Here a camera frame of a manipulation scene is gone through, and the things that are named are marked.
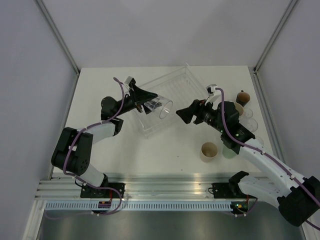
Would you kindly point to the peach cup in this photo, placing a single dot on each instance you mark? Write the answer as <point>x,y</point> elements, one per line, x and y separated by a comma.
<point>208,152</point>

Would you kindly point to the right frame post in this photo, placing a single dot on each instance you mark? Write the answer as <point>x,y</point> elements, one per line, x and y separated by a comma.
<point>275,34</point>

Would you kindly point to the beige plastic cup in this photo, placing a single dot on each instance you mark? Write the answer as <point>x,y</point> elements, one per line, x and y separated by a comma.
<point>240,109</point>

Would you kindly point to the white slotted cable duct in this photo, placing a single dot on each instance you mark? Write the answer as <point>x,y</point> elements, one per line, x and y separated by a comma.
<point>140,205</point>

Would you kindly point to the dark brown cup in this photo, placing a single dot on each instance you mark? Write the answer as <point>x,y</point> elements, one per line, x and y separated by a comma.
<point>243,98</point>

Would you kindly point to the large clear glass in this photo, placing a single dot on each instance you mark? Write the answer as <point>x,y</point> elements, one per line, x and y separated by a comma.
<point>250,124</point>

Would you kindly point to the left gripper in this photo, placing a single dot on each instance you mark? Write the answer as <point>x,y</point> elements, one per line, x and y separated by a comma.
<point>140,96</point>

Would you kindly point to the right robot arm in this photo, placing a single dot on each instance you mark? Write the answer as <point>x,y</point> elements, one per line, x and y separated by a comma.
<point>295,196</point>

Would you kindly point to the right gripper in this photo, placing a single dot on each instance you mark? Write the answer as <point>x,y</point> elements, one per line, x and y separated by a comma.
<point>197,108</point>

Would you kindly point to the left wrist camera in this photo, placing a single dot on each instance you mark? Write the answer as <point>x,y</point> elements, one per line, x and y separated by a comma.
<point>129,82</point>

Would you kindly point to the white wire dish rack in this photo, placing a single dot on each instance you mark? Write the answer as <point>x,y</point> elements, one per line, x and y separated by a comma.
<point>181,87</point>

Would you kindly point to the left frame post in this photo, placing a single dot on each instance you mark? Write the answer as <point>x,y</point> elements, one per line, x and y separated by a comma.
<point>57,34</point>

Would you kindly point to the green cup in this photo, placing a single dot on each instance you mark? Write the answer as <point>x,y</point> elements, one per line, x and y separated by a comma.
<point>228,153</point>

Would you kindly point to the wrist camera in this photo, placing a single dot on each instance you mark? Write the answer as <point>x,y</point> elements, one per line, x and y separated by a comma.
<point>213,93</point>
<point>129,82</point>

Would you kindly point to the frame post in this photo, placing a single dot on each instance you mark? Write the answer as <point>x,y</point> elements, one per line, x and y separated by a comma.
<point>57,34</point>
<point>275,34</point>

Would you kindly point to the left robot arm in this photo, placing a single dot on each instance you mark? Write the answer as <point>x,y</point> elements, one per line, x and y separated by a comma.
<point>72,153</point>

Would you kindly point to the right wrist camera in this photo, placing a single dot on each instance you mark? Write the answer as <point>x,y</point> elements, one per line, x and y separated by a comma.
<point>213,93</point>

